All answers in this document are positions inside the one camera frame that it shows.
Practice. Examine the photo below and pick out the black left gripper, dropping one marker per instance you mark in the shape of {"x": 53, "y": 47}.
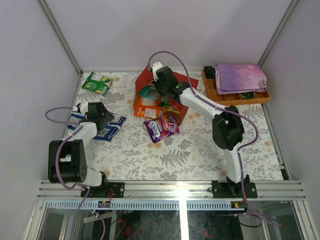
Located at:
{"x": 107, "y": 117}

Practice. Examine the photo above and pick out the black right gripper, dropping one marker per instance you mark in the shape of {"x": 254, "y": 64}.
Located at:
{"x": 156, "y": 82}

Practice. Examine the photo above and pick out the blue white snack packet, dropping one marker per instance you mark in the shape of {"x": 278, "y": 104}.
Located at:
{"x": 108, "y": 132}

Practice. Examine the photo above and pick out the red brown paper bag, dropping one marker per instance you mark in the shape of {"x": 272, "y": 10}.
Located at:
{"x": 144, "y": 79}

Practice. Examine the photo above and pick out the green Fox's candy bag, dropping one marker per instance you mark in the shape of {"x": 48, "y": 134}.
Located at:
{"x": 97, "y": 83}

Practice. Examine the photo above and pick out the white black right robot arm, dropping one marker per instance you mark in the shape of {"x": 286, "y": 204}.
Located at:
{"x": 227, "y": 126}

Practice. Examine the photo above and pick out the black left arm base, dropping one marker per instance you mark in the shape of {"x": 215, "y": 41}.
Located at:
{"x": 112, "y": 190}

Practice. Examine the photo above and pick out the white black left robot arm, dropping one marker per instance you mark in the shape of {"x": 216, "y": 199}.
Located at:
{"x": 67, "y": 163}

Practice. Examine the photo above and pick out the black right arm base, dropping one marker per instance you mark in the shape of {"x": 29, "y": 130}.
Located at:
{"x": 229, "y": 189}

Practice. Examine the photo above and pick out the orange Fox's candy bag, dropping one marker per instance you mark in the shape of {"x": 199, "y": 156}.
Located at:
{"x": 147, "y": 108}

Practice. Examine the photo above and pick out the purple Fox's candy bag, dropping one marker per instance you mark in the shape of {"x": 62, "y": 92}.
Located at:
{"x": 162, "y": 127}

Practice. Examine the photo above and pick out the teal green snack packet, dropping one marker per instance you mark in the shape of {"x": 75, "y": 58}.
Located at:
{"x": 149, "y": 92}

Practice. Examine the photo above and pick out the yellow snack packet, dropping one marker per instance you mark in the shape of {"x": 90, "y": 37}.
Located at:
{"x": 171, "y": 109}

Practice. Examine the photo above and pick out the orange wooden compartment tray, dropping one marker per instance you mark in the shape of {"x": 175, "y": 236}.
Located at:
{"x": 233, "y": 98}

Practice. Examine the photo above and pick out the dark packet in tray corner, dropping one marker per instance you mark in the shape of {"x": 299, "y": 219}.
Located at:
{"x": 209, "y": 72}

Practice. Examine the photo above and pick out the purple princess print cloth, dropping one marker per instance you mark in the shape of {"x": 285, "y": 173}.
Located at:
{"x": 239, "y": 78}

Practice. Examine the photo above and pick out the dark green gold packet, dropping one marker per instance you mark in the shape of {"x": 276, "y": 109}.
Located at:
{"x": 247, "y": 95}

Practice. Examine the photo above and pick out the aluminium front rail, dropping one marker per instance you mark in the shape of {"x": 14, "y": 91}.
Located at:
{"x": 267, "y": 190}

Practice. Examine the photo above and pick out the blue grey cable duct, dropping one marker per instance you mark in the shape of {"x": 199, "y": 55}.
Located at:
{"x": 191, "y": 205}

